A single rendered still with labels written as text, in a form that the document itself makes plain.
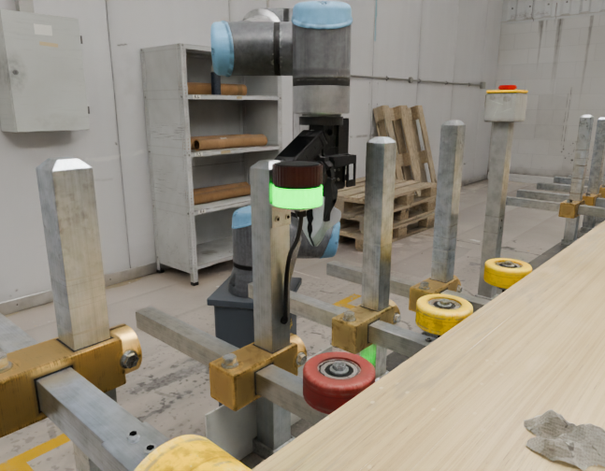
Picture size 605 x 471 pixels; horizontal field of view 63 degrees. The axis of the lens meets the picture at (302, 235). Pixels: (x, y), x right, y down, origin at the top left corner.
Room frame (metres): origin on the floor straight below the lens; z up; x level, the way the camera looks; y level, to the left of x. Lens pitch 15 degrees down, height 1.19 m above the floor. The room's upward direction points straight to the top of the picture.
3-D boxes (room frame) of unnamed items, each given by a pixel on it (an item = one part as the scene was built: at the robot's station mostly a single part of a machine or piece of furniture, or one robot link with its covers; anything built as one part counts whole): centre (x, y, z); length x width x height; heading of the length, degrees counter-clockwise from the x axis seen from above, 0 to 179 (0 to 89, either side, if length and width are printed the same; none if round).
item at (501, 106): (1.19, -0.47, 1.18); 0.07 x 0.07 x 0.08; 48
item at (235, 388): (0.60, 0.05, 0.85); 0.13 x 0.06 x 0.05; 138
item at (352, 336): (0.79, -0.11, 0.82); 0.13 x 0.06 x 0.05; 138
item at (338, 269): (1.00, -0.23, 0.81); 0.43 x 0.03 x 0.04; 48
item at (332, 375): (0.49, -0.04, 0.85); 0.08 x 0.08 x 0.11
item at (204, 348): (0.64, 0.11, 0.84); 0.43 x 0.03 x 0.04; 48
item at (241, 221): (1.56, 0.14, 0.79); 0.17 x 0.15 x 0.18; 90
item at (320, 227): (0.81, -0.04, 1.00); 0.06 x 0.03 x 0.09; 138
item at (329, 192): (0.79, -0.03, 1.05); 0.05 x 0.02 x 0.09; 48
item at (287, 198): (0.59, 0.01, 1.08); 0.06 x 0.06 x 0.02
